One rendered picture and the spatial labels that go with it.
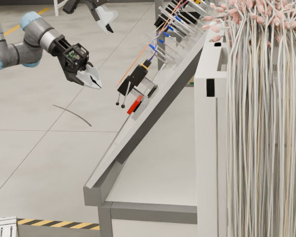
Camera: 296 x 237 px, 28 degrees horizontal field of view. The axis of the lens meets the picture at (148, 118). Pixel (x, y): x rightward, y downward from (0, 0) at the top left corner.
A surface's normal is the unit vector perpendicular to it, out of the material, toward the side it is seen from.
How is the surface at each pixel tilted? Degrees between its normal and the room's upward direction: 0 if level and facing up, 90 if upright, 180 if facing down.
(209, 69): 0
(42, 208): 0
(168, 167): 0
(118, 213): 90
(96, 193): 90
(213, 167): 90
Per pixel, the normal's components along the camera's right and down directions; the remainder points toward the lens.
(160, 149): -0.05, -0.93
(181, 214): -0.20, 0.37
